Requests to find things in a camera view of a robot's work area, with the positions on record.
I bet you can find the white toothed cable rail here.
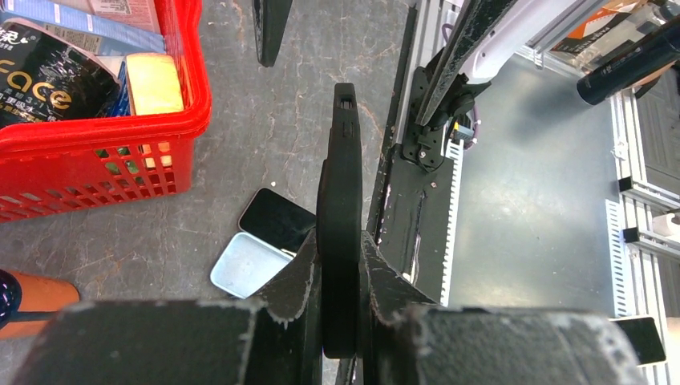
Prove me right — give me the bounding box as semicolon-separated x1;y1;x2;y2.
439;140;464;306

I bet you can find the blue box in basket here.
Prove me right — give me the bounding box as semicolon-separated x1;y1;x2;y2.
1;1;166;56

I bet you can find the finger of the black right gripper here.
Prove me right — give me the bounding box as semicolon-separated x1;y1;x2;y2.
253;0;293;67

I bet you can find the black phone from blue case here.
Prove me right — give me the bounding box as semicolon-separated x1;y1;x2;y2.
238;188;316;256

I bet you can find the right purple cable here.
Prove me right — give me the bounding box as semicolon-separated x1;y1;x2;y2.
451;103;483;152

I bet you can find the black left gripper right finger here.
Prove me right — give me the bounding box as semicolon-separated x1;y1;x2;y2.
358;233;645;384

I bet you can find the phone outside the cell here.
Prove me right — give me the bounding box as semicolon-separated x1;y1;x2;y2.
610;315;667;367

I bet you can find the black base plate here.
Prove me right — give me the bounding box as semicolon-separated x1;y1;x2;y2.
374;144;455;306

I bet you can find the black packet in basket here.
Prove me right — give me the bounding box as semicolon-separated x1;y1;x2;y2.
1;18;122;128

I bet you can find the red plastic basket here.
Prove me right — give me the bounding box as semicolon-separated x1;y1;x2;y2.
1;1;212;222

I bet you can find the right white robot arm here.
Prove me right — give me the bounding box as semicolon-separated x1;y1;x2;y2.
415;1;605;128

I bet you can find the yellow sponge in basket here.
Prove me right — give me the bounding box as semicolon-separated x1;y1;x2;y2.
125;53;184;116

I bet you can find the orange label blue pump bottle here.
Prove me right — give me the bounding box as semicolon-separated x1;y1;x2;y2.
1;269;80;340

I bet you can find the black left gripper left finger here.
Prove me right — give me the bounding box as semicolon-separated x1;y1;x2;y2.
13;233;322;384

